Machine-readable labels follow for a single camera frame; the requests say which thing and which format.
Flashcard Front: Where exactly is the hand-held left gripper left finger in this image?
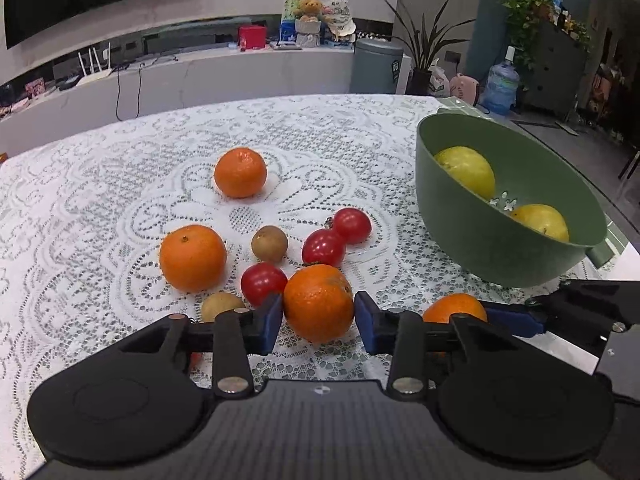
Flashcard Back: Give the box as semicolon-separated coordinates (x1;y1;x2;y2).
117;292;286;400

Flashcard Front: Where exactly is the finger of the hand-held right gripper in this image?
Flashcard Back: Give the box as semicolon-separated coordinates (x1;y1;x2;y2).
482;280;640;341

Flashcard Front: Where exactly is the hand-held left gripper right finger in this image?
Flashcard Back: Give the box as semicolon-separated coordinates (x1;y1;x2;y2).
352;290;522;402

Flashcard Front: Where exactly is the red tomato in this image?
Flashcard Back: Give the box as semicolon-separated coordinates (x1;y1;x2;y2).
240;262;289;308
331;208;373;245
301;228;347;268

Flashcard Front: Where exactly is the orange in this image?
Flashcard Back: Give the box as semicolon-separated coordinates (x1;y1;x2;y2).
214;147;268;199
282;263;355;345
422;293;488;325
159;225;228;294

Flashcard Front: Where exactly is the small brown kiwi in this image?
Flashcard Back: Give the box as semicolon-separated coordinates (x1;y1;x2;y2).
251;225;289;264
201;292;246;323

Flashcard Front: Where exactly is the green bowl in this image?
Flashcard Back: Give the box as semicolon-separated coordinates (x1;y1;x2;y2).
415;112;617;287

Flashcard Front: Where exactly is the white lace tablecloth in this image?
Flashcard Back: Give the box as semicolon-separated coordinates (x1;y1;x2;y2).
0;94;640;480

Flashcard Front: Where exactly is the blue water bottle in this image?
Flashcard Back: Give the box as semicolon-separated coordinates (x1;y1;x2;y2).
482;46;521;116

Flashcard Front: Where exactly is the pink appliance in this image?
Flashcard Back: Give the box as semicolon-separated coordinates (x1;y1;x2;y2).
449;74;482;107

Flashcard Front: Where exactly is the dark grey cabinet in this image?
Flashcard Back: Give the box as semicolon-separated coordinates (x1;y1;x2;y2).
520;20;588;116

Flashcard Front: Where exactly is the white plastic bag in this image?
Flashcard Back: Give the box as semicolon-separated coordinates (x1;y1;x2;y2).
427;59;451;97

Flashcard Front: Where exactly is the grey trash can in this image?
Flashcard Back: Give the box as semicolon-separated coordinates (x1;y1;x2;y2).
350;37;405;95

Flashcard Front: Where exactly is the long-leaf potted plant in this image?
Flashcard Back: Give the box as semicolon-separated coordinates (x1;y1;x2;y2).
385;0;476;96

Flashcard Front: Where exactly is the red box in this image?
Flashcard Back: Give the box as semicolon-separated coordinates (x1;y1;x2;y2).
237;25;268;52

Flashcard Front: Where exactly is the white basket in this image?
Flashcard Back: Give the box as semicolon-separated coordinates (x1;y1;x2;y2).
295;19;323;48

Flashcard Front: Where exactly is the leafy green plant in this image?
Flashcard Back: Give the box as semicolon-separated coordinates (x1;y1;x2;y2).
500;0;556;68

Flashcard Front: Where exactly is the white router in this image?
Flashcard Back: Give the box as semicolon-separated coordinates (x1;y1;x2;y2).
77;42;113;81

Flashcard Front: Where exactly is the brown teddy bear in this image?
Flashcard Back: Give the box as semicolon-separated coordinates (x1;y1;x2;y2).
292;0;326;23

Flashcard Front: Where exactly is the black cable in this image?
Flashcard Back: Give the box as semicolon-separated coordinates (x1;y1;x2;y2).
115;62;143;121

